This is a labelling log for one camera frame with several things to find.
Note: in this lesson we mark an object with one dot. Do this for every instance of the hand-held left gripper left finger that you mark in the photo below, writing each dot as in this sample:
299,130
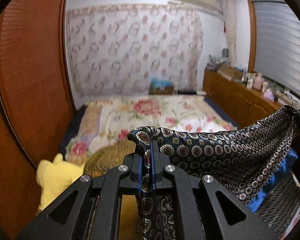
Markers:
139,175

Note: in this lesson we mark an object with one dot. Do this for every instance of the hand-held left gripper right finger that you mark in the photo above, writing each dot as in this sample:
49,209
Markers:
154,172

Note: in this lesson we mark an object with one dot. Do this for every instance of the navy circle-print pajama top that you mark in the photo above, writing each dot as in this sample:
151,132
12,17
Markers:
215,152

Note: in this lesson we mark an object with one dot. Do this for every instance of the gold patterned blanket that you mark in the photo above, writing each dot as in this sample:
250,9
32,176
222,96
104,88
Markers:
107,157

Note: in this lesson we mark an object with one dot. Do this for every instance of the pink tissue pack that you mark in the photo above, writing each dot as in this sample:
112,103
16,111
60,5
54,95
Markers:
268,95

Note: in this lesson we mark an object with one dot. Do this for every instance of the pink thermos jug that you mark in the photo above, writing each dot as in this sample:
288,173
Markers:
258,81

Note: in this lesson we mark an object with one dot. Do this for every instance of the floral quilt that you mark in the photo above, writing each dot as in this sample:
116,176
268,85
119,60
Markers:
150,112

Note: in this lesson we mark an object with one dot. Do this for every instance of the wooden sideboard cabinet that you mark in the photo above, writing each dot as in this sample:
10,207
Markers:
235,95

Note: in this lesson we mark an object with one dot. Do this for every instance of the grey striped window blind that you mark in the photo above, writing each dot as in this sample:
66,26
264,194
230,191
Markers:
282,42

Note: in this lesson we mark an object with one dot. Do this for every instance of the yellow plush toy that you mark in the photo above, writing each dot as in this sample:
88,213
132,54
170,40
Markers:
57,180

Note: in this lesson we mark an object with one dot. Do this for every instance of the open brown cardboard box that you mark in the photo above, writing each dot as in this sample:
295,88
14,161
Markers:
231,72

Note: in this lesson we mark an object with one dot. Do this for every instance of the small cardboard box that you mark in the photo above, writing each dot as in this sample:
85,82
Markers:
162,90

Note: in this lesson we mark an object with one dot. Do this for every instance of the flat black box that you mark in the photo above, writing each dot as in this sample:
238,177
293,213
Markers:
187,91

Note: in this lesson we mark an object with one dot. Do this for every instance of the small grey fan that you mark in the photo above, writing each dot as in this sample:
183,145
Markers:
225,53

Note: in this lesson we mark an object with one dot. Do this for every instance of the stack of folded towels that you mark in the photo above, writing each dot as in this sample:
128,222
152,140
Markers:
216,63

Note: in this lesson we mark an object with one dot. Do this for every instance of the beige patterned window curtain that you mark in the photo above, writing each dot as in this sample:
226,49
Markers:
231,30

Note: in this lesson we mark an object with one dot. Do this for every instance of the wooden louvred wardrobe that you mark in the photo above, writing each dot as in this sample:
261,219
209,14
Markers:
32,80

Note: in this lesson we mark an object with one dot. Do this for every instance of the wooden window frame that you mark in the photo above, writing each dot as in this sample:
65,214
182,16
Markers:
251,30

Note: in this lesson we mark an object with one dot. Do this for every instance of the circle-print sheer wall curtain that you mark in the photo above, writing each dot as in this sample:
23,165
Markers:
135,50

